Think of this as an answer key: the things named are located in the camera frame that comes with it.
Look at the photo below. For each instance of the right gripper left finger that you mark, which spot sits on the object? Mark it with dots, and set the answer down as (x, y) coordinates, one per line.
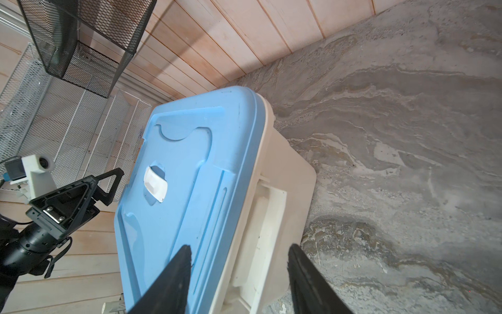
(169, 292)

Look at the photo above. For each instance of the white plastic storage bin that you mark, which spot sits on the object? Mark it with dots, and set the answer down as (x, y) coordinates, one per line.
(273, 218)

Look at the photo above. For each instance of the blue plastic bin lid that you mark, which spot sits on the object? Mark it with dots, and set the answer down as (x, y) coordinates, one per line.
(188, 187)

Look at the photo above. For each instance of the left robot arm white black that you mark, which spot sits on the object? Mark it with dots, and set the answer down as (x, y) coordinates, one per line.
(107, 182)

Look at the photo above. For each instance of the black mesh wall basket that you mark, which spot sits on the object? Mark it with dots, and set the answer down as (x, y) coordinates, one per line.
(87, 43)

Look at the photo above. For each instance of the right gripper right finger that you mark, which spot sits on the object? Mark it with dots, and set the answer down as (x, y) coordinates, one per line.
(311, 293)

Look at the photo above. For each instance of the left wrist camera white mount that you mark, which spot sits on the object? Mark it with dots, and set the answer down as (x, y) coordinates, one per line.
(31, 174)

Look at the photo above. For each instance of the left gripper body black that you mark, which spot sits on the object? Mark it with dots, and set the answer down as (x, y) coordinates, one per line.
(47, 238)

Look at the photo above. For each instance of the white wire mesh shelf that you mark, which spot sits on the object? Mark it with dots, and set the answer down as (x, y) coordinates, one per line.
(81, 132)

